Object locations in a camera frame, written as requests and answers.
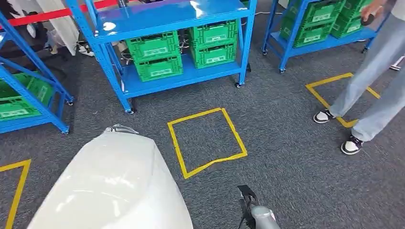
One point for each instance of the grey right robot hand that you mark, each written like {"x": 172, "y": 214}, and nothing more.
{"x": 247, "y": 196}

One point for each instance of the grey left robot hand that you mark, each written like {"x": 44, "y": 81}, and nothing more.
{"x": 121, "y": 128}

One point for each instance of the white plastic body cover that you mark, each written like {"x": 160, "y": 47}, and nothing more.
{"x": 110, "y": 183}

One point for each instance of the green plastic crate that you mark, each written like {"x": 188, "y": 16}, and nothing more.
{"x": 153, "y": 47}
{"x": 346, "y": 27}
{"x": 356, "y": 8}
{"x": 213, "y": 33}
{"x": 159, "y": 68}
{"x": 316, "y": 12}
{"x": 305, "y": 34}
{"x": 31, "y": 88}
{"x": 213, "y": 57}
{"x": 15, "y": 110}

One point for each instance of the blue steel shelf rack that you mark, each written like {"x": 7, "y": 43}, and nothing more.
{"x": 316, "y": 46}
{"x": 164, "y": 12}
{"x": 19, "y": 126}

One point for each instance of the white cloth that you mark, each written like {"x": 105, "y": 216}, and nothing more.
{"x": 60, "y": 28}

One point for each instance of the red bar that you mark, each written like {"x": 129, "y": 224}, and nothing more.
{"x": 47, "y": 15}

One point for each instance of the person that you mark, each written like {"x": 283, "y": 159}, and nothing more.
{"x": 376, "y": 63}

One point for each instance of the black handheld device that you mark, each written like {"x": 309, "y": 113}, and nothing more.
{"x": 368, "y": 19}

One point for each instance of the person's hand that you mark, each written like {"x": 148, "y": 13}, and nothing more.
{"x": 371, "y": 8}

